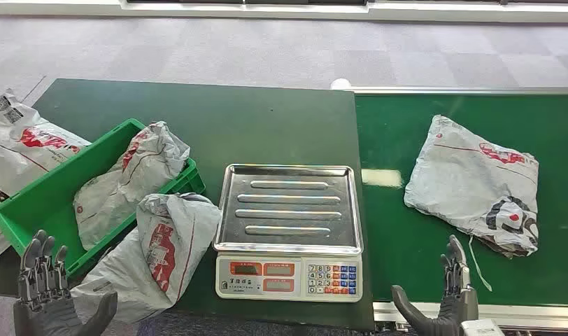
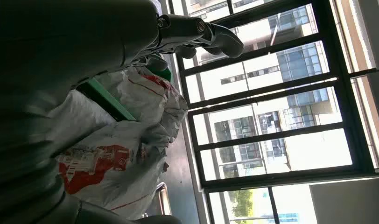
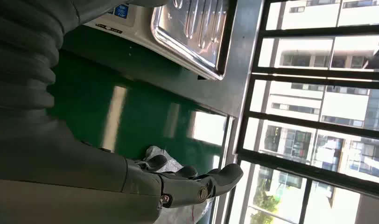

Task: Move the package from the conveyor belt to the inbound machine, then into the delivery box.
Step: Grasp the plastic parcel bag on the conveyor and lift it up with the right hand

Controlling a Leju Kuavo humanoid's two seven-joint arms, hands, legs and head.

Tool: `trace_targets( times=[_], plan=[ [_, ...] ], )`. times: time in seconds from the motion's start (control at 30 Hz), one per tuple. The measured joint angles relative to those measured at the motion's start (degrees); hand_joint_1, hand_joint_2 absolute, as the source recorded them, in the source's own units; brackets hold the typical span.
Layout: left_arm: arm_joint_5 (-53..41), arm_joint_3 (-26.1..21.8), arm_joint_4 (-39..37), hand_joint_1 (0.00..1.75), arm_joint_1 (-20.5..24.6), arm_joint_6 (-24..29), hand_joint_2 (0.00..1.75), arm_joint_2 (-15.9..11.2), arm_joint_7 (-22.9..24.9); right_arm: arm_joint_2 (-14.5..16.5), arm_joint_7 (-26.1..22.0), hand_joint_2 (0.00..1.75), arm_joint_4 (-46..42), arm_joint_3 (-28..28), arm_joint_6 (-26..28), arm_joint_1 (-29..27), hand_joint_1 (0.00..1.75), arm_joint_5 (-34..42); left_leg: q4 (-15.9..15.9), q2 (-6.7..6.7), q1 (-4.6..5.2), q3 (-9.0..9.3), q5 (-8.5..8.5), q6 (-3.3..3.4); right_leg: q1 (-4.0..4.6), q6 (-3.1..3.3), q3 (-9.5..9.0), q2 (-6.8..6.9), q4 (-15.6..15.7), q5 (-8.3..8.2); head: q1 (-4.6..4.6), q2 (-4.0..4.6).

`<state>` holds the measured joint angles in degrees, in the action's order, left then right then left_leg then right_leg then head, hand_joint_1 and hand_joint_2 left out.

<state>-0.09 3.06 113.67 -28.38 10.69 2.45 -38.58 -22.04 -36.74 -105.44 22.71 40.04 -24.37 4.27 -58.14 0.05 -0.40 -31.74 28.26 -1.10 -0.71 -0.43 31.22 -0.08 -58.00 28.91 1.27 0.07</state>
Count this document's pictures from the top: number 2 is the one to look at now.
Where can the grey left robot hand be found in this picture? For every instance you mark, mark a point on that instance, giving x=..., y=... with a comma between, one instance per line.
x=69, y=43

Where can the grey package thin red lines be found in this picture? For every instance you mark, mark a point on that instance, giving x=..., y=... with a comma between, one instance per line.
x=146, y=99

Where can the grey package large red print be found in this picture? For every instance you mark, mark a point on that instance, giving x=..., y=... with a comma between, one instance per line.
x=99, y=164

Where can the green plastic crate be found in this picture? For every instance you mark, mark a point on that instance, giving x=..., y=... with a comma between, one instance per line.
x=110, y=102

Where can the ribbed grey left arm sleeve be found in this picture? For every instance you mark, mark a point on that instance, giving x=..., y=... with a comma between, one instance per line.
x=16, y=170

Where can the white window sill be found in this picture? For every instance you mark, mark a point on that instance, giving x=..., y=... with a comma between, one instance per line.
x=193, y=160

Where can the steel scale tray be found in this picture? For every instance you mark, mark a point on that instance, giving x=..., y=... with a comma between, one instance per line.
x=163, y=198

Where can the building outside window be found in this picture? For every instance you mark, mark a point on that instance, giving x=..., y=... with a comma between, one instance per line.
x=300, y=61

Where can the green tree outside window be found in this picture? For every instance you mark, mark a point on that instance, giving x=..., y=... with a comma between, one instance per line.
x=242, y=204

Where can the black window frame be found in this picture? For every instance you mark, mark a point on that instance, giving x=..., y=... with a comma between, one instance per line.
x=351, y=123

